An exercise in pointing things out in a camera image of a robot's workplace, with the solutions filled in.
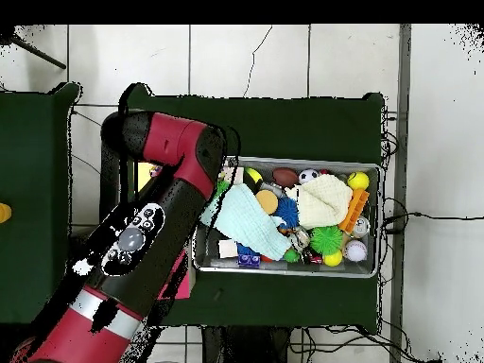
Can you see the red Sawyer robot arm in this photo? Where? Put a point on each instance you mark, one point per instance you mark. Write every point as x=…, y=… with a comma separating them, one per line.
x=174, y=140

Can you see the wooden box with three holes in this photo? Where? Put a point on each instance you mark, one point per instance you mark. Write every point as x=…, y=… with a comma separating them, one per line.
x=143, y=176

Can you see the shallow clear plastic bin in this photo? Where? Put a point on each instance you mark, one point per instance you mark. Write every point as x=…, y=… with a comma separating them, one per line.
x=340, y=269

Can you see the light blue waffle cloth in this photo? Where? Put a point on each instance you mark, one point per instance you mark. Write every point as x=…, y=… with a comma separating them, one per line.
x=249, y=223

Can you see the blue spiky rubber ball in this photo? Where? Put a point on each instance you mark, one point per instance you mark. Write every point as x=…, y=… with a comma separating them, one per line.
x=287, y=211

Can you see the small brown football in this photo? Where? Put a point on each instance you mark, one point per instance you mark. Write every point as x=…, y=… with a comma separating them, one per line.
x=285, y=176

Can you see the small black white soccer ball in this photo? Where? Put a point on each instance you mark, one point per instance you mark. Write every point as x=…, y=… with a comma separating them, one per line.
x=309, y=175

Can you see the cream waffle cloth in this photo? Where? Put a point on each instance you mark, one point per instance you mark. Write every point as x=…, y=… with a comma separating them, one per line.
x=325, y=202

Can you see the green spiky rubber ball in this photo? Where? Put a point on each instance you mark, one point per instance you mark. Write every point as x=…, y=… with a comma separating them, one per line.
x=326, y=240

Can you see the dark green tablecloth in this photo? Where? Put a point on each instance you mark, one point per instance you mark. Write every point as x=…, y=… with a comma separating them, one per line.
x=34, y=151
x=302, y=128

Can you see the orange notched foam block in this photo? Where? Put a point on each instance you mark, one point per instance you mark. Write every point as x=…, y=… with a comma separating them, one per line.
x=354, y=210

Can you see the yellow tennis ball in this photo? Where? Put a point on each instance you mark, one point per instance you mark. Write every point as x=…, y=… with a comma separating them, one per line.
x=358, y=180

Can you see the white baseball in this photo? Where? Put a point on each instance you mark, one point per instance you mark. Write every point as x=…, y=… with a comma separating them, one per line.
x=355, y=250

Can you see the black metal stand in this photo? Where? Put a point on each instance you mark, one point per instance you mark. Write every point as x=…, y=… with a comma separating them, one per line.
x=109, y=181

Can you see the yellow toy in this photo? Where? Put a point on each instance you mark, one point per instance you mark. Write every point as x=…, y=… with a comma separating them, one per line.
x=3, y=213

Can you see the black tripod leg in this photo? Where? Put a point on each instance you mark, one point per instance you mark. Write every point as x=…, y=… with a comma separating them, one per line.
x=38, y=55

